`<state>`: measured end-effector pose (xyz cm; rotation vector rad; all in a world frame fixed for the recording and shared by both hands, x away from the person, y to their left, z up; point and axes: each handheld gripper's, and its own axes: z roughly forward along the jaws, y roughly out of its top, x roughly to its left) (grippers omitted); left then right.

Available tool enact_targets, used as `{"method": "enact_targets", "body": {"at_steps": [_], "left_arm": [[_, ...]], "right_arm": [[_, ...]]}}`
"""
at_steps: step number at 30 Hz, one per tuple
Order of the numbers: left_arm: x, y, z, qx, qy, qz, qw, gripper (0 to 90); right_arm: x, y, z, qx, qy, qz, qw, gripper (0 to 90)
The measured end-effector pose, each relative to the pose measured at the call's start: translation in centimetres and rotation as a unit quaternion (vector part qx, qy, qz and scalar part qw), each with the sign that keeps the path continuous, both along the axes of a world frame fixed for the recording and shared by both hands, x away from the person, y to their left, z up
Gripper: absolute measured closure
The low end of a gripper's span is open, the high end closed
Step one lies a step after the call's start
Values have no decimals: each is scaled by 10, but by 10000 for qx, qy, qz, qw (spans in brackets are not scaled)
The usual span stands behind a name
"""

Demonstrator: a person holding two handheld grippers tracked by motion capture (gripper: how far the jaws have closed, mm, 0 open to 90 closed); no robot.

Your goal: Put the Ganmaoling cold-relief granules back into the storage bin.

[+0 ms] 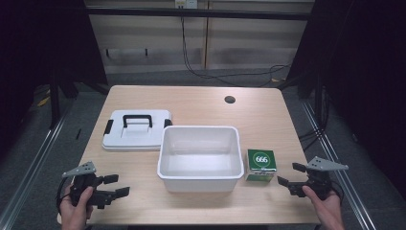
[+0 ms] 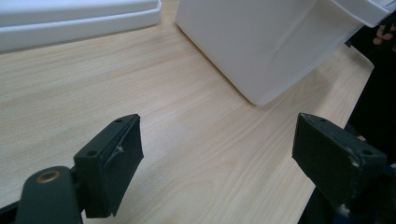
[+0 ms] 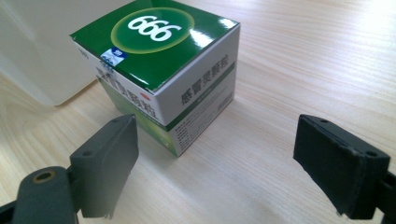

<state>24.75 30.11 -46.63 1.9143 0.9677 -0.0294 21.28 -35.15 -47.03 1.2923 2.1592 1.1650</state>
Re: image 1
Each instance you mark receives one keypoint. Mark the black horizontal metal bar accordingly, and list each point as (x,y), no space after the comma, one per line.
(191,13)

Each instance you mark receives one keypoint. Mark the black metal stand leg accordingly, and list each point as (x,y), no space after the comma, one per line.
(54,102)

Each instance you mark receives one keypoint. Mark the white wall socket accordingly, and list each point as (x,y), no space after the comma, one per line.
(186,3)

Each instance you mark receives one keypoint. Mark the person's right hand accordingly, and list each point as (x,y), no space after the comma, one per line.
(328,212)

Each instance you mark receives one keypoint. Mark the person's left hand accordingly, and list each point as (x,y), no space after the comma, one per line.
(74,215)

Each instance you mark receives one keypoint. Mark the green cardboard box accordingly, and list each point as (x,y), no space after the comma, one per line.
(261,161)

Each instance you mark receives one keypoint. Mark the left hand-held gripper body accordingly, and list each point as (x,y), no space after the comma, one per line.
(83,180)

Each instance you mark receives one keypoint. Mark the black curtain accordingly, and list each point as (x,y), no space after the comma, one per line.
(38,41)
(367,64)

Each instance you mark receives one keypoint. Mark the aluminium floor rail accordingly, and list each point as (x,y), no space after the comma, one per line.
(32,172)
(354,198)

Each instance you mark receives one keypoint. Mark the yellow floor tape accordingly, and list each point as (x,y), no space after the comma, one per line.
(43,101)

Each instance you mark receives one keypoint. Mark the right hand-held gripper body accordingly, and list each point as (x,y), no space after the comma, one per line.
(319,182)

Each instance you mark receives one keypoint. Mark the white plastic storage box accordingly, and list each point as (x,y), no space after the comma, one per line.
(200,159)

